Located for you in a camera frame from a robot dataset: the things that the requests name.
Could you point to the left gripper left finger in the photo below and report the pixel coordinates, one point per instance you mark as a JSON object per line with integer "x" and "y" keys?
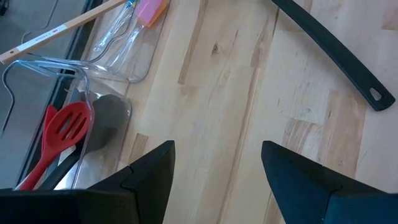
{"x": 140, "y": 199}

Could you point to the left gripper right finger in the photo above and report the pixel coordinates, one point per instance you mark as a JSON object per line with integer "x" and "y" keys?
{"x": 311, "y": 199}

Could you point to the black solid spoon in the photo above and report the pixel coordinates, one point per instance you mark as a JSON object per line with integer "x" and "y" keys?
{"x": 62, "y": 171}

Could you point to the grey silicone spoon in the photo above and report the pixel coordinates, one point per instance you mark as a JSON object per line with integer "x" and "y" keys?
{"x": 109, "y": 121}

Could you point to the red slotted spoon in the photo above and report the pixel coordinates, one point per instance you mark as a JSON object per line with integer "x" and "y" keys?
{"x": 49, "y": 146}

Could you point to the clear plastic bin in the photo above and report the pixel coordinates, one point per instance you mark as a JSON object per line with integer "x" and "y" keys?
{"x": 136, "y": 62}
{"x": 102, "y": 88}

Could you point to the black slotted spoon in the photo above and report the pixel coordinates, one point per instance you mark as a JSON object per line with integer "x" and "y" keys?
{"x": 342, "y": 59}

